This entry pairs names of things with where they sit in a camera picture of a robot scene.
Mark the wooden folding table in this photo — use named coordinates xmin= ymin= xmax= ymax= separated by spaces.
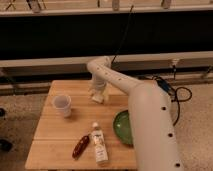
xmin=25 ymin=80 xmax=136 ymax=170

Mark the black hanging cable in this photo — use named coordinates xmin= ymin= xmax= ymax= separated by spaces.
xmin=110 ymin=4 xmax=135 ymax=65

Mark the clear plastic bottle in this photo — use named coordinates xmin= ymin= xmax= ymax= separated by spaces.
xmin=91 ymin=122 xmax=108 ymax=165

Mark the red brown pepper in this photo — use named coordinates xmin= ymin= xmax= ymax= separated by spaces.
xmin=72 ymin=135 xmax=90 ymax=159

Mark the black floor cable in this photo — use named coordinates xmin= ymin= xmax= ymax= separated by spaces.
xmin=153 ymin=76 xmax=193 ymax=128

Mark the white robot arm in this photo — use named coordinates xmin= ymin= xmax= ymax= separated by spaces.
xmin=87 ymin=56 xmax=184 ymax=171

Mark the white sponge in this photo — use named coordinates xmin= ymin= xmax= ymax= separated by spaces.
xmin=92 ymin=94 xmax=104 ymax=103

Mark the green bowl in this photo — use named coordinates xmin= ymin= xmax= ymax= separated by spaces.
xmin=113 ymin=110 xmax=133 ymax=145

